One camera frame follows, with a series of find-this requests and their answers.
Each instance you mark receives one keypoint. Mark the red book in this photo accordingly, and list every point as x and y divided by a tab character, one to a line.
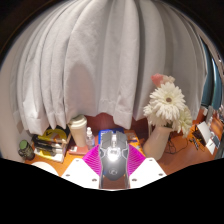
77	150

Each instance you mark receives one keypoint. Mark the yellow and black book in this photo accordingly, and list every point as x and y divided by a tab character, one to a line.
55	135

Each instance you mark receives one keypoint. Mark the cream tumbler with lid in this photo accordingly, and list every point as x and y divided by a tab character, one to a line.
78	131

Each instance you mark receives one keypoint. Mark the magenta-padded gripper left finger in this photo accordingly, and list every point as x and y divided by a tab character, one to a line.
81	171

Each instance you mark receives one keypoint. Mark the clear spray bottle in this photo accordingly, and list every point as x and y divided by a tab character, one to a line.
90	140

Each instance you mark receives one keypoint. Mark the dark mug with green inside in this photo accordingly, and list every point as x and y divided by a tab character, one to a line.
26	150

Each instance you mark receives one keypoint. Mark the white ceramic vase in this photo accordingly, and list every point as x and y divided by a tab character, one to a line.
156	143

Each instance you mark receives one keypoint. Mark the black grey computer mouse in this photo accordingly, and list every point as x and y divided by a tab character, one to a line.
113	156

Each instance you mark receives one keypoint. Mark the small white-framed screen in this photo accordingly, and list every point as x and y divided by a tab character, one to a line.
205	133

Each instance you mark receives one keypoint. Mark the orange and white book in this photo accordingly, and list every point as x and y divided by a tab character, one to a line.
133	138

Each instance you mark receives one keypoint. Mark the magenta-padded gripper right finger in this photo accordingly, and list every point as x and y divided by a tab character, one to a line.
146	171

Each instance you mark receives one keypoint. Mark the white pleated curtain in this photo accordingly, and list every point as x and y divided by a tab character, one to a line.
110	56

